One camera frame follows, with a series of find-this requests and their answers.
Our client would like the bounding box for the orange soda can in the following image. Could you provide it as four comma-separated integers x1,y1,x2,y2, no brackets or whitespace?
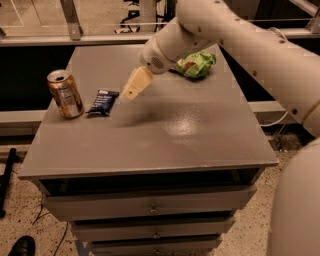
47,69,84,119

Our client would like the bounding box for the grey drawer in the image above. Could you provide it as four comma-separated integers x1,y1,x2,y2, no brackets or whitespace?
43,185,256,221
72,217,235,242
91,235,222,256

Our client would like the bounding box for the black metal stand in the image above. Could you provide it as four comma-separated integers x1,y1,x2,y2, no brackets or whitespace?
0,148,19,218

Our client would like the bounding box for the bottom grey drawer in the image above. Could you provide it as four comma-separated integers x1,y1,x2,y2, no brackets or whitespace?
91,235,222,256

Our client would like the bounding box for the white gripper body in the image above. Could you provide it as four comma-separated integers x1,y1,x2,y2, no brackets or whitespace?
139,35,176,74

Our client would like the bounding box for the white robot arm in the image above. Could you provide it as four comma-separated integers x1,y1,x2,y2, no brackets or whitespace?
120,0,320,256

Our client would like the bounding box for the black floor cable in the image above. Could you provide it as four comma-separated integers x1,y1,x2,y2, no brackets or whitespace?
32,194,70,256

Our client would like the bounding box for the blue rxbar wrapper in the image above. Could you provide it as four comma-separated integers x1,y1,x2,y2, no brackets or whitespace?
87,89,119,116

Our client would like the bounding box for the black shoe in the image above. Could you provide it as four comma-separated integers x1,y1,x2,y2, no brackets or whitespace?
8,235,36,256

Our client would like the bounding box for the top grey drawer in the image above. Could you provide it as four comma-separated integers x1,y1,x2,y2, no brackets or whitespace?
43,185,256,221

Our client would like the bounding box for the grey drawer cabinet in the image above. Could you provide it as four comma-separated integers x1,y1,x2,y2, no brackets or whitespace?
17,43,280,256

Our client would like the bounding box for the green chip bag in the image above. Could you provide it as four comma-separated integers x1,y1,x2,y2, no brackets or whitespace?
171,51,216,79

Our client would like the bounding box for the grey metal railing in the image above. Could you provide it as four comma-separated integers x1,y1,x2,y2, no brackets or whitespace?
0,0,319,46

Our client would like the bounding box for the middle grey drawer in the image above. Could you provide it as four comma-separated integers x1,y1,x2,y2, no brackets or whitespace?
72,217,235,242

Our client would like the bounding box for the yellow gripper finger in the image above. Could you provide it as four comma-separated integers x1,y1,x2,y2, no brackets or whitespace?
120,67,149,103
124,76,152,101

